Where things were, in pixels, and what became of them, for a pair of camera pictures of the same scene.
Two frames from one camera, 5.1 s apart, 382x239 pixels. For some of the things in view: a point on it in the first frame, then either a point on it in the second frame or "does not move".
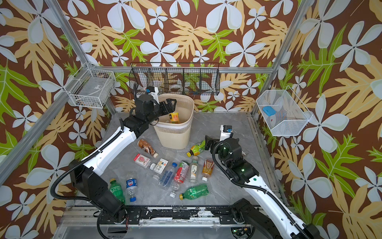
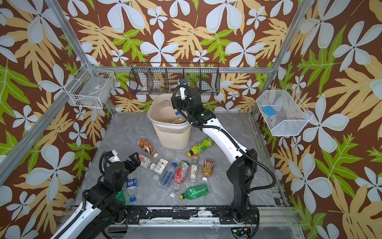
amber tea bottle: x=207 y=171 does not move
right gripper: x=217 y=144 to x=178 y=99
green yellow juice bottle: x=196 y=150 does not move
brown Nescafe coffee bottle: x=143 y=145 does not move
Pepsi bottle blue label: x=131 y=184 does not move
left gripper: x=170 y=108 to x=136 y=161
